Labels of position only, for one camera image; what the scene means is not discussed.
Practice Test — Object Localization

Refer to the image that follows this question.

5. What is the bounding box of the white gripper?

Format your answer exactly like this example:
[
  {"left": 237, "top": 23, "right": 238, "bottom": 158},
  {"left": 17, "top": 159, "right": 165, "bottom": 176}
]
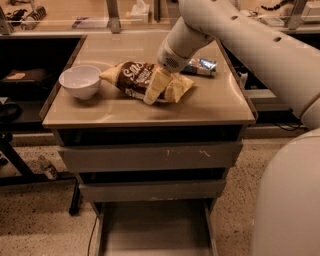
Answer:
[{"left": 143, "top": 40, "right": 189, "bottom": 105}]

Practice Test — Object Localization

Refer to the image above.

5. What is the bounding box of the brown chip bag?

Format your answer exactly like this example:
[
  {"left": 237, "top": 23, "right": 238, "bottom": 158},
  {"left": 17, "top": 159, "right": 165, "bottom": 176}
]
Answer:
[{"left": 99, "top": 60, "right": 195, "bottom": 104}]

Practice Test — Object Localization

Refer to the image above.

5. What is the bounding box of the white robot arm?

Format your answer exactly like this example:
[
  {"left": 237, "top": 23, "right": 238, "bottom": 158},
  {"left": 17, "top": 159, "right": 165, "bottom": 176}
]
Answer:
[{"left": 144, "top": 0, "right": 320, "bottom": 256}]

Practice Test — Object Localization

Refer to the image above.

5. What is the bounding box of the top grey drawer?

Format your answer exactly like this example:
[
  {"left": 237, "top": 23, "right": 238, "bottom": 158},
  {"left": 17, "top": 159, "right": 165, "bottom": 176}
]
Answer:
[{"left": 59, "top": 141, "right": 242, "bottom": 173}]

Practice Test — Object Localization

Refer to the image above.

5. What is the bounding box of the grey drawer cabinet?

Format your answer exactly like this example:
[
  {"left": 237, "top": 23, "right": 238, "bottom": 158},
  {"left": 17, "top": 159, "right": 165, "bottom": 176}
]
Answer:
[{"left": 39, "top": 32, "right": 259, "bottom": 256}]

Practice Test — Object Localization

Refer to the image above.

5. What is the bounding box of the open bottom drawer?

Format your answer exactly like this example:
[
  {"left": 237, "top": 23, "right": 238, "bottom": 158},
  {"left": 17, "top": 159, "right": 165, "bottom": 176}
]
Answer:
[{"left": 94, "top": 200, "right": 218, "bottom": 256}]

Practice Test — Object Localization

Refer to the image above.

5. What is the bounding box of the blue snack packet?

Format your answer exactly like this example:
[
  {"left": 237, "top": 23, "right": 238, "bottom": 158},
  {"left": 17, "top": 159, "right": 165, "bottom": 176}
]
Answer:
[{"left": 182, "top": 58, "right": 217, "bottom": 77}]

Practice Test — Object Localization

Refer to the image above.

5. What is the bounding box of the white tissue box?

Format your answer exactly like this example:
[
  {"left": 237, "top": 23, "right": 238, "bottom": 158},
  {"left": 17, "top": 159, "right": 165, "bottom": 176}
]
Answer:
[{"left": 130, "top": 0, "right": 150, "bottom": 24}]

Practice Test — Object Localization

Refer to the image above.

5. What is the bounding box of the white bowl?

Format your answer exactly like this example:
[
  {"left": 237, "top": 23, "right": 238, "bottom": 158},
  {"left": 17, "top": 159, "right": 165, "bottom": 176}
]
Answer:
[{"left": 59, "top": 65, "right": 101, "bottom": 100}]

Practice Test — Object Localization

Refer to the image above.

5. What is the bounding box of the black cable on floor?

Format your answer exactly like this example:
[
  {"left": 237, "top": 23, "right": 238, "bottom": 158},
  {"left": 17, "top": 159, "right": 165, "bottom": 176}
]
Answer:
[{"left": 86, "top": 214, "right": 100, "bottom": 256}]

